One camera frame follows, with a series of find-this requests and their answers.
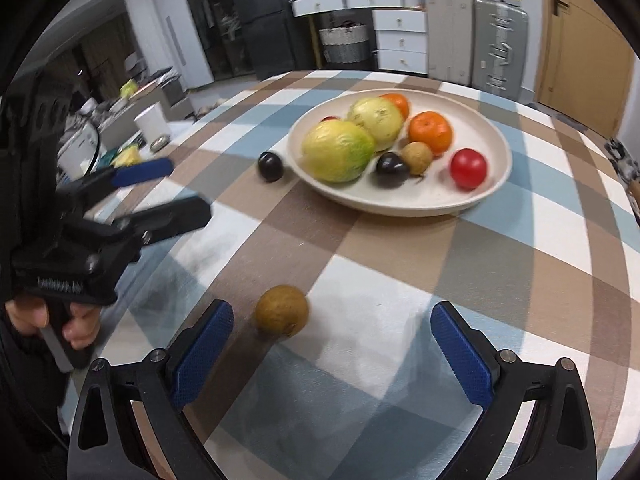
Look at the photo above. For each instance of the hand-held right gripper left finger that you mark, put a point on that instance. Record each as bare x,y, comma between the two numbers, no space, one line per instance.
202,355

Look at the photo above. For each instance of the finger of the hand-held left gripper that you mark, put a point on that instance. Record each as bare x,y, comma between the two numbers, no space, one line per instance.
142,172
170,220

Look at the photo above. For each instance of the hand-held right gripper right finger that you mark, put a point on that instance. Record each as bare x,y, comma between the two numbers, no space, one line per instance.
462,357

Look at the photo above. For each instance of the brown longan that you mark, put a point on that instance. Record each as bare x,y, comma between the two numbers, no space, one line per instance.
416,157
281,316

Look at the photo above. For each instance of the dark purple plum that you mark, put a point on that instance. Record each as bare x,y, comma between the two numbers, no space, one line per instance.
270,165
392,169

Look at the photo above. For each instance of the cream round plate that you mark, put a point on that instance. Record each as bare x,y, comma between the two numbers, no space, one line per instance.
425,195

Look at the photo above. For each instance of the green guava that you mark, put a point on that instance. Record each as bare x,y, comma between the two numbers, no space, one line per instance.
338,151

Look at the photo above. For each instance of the red tomato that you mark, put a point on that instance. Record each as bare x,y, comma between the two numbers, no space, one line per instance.
329,119
468,168

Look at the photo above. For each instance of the yellow-green guava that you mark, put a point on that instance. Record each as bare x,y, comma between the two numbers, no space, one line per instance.
377,122

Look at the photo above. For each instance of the person's left forearm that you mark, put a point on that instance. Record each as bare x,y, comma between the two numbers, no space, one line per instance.
25,390

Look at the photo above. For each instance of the person's left hand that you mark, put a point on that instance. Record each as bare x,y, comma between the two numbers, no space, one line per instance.
82,332

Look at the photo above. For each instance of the yellow cloth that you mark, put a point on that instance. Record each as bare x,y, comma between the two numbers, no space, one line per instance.
127,156

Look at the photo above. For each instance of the small metal bowl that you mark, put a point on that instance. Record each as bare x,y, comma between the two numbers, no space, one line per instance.
160,144

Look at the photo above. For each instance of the white cylindrical bin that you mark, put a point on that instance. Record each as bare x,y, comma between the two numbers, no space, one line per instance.
152,122

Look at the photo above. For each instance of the yellow-green object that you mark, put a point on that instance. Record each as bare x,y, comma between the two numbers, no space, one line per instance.
128,89

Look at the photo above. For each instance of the checkered tablecloth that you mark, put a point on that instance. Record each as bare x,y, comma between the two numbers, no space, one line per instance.
400,270

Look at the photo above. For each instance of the black refrigerator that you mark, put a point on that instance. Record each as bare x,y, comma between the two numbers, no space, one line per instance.
250,15

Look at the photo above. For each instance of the orange mandarin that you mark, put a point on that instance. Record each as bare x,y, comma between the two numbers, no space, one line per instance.
398,102
431,131

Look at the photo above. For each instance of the woven laundry basket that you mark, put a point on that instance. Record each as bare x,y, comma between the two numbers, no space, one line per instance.
345,45

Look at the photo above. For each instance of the shoes on floor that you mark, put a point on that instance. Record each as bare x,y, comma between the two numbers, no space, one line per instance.
625,160

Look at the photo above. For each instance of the white drawer cabinet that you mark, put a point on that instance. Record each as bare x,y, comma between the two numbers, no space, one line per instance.
400,35

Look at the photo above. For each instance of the silver hard-shell suitcase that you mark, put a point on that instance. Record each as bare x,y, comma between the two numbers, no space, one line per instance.
500,50

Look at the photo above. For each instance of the cream hard-shell suitcase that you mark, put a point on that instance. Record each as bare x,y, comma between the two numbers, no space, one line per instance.
450,35

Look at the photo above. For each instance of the wooden door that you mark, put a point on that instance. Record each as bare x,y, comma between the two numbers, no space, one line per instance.
585,45

